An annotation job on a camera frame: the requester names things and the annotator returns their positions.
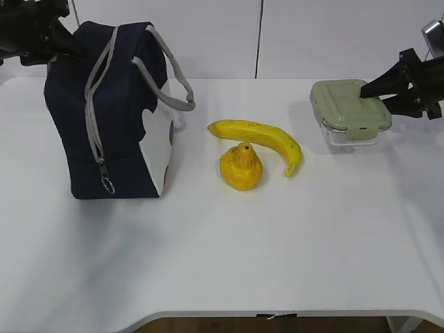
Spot yellow pear-shaped toy fruit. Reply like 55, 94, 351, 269
219, 142, 264, 191

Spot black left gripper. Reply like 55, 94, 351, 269
1, 1, 85, 66

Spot glass container green lid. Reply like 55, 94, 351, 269
309, 79, 392, 151

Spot navy blue lunch bag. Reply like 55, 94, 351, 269
44, 22, 196, 200

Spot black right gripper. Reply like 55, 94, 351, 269
359, 19, 444, 121

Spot yellow banana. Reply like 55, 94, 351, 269
207, 119, 303, 177

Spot white table leg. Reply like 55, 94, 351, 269
386, 316, 423, 333

